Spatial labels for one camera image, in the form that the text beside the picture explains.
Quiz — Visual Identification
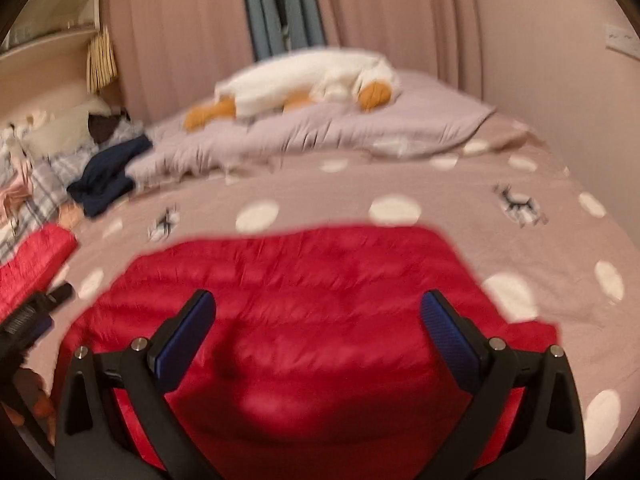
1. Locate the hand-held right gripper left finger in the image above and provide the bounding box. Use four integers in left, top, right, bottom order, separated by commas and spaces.
54, 289, 223, 480

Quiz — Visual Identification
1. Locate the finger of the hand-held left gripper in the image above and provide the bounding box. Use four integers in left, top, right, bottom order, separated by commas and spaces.
42, 282, 74, 307

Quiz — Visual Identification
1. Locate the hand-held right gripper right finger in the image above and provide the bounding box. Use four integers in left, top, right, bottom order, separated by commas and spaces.
420, 289, 587, 480

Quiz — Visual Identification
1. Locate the red puffer jacket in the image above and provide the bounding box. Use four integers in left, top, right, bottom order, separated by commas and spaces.
57, 224, 562, 467
0, 222, 80, 319

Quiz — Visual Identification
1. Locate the peach cloth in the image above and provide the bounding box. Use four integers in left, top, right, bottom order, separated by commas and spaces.
57, 205, 84, 229

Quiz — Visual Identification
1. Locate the pink garment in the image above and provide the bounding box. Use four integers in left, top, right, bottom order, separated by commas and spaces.
0, 170, 34, 212

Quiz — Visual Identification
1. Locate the plaid blanket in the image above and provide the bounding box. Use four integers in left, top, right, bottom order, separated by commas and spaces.
0, 127, 147, 262

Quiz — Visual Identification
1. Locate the navy garment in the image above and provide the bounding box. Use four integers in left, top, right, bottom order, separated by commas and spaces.
66, 136, 154, 219

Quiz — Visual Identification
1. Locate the polka-dot bed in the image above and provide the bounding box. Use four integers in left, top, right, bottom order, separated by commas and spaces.
27, 110, 637, 480

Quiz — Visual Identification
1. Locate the beige pillow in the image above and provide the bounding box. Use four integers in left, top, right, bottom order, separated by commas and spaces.
22, 97, 114, 157

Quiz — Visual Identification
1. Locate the black garment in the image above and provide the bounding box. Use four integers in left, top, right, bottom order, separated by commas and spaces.
87, 112, 132, 145

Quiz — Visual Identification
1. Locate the striped hanging cloth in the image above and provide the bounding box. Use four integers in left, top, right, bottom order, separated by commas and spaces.
86, 27, 119, 92

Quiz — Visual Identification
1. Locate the grey quilt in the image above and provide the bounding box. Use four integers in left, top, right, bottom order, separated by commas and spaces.
125, 71, 497, 187

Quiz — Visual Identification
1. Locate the pink curtain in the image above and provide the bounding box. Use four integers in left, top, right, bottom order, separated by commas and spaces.
307, 0, 484, 97
100, 0, 257, 122

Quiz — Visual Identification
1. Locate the white goose plush toy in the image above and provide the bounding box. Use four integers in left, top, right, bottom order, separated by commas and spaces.
184, 47, 404, 134

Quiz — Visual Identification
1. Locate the blue curtain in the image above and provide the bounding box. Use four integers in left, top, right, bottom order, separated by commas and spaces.
240, 0, 329, 62

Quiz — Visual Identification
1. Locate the white wall shelf unit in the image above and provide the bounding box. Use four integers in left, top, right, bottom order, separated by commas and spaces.
0, 0, 104, 59

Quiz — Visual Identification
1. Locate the white wall power strip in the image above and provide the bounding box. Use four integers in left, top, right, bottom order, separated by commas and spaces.
602, 24, 640, 57

